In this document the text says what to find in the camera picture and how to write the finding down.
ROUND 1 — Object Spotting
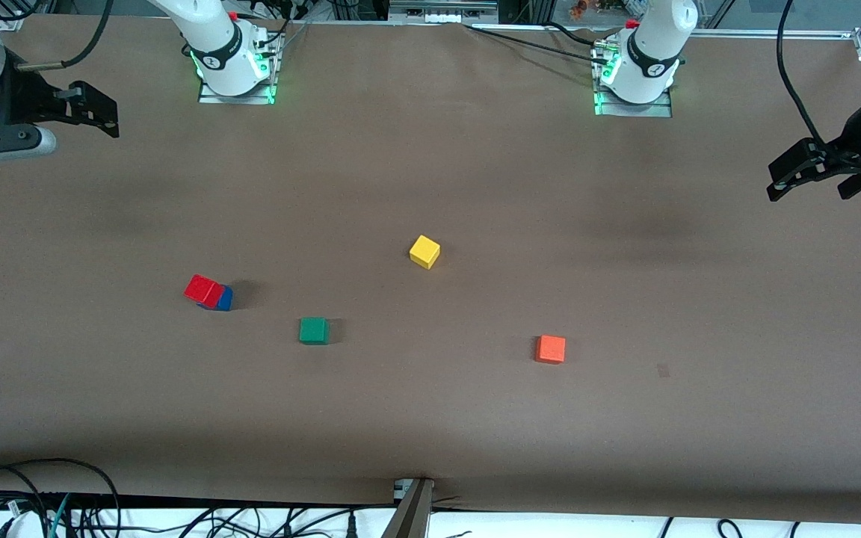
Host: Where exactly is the red wooden cube block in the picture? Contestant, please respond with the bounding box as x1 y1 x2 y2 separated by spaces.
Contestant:
183 274 226 309

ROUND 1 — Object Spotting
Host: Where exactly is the blue wooden cube block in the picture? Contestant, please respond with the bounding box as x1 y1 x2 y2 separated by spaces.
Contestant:
197 285 235 312

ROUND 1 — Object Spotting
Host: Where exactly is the orange wooden cube block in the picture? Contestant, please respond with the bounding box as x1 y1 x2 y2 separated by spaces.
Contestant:
535 335 567 365

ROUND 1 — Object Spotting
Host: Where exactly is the yellow wooden cube block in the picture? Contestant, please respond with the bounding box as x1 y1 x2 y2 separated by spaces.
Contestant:
409 235 442 270

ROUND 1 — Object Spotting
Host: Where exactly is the white power strip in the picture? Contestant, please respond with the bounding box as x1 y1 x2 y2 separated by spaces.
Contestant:
389 0 499 25

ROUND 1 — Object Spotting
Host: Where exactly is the aluminium profile bar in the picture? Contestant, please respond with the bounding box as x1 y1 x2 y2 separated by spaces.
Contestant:
380 478 436 538

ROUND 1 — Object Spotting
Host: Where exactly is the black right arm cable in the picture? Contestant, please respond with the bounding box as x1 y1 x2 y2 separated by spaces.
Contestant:
16 0 114 72

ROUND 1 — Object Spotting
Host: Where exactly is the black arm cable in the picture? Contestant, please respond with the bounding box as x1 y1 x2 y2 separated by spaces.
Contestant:
16 0 114 72
777 0 827 146

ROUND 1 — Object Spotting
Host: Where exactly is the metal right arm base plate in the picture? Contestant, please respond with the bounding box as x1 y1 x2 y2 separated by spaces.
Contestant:
198 30 280 105

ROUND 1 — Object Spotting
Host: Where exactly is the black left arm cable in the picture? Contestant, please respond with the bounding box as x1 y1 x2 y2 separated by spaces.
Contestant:
777 0 827 146

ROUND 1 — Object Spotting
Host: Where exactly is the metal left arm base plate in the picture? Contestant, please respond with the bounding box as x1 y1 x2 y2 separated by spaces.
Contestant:
593 37 675 118

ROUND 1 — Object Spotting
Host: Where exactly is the black base power cable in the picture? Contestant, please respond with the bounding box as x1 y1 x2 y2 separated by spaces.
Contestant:
464 22 611 64

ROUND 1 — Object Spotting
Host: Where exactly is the black looped floor cable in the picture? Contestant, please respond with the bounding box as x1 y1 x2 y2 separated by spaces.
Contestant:
0 457 122 538

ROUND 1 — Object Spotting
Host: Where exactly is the teal cable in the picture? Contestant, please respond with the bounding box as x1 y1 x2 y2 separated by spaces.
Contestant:
48 493 72 538

